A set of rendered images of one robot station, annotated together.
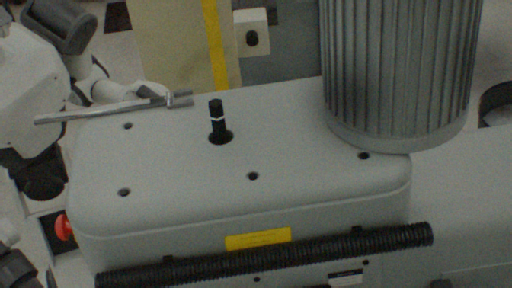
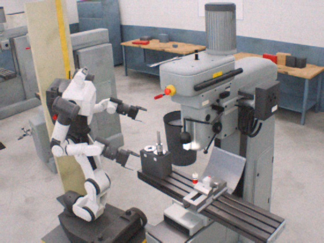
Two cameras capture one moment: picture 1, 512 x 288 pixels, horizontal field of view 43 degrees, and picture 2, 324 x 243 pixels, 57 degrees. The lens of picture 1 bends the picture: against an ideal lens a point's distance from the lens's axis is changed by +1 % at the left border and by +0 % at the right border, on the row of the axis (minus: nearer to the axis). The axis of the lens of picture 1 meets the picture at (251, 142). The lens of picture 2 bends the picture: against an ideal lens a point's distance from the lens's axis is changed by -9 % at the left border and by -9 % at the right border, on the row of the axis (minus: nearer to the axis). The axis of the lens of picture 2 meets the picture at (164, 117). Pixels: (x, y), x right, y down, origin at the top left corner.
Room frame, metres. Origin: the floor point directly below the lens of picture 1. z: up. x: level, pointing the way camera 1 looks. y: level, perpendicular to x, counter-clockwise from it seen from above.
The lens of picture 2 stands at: (-0.55, 1.43, 2.36)
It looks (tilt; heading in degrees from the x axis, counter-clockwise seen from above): 24 degrees down; 319
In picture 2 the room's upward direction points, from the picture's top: 4 degrees counter-clockwise
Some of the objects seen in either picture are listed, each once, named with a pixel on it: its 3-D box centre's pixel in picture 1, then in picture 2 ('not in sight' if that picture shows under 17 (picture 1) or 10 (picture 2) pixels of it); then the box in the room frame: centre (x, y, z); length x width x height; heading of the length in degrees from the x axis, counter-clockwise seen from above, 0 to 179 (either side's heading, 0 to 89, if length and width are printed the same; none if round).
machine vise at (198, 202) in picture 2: not in sight; (205, 191); (0.64, 0.07, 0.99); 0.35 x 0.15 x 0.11; 93
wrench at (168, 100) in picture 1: (114, 108); (165, 61); (0.82, 0.20, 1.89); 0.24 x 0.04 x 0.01; 93
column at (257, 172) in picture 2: not in sight; (244, 170); (0.74, -0.57, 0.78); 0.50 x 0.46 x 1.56; 92
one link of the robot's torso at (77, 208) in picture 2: not in sight; (89, 207); (1.43, 0.60, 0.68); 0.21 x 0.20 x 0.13; 15
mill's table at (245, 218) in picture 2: not in sight; (203, 197); (0.68, 0.04, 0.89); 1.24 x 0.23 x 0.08; 2
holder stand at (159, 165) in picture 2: not in sight; (155, 161); (1.14, 0.08, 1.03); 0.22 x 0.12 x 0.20; 8
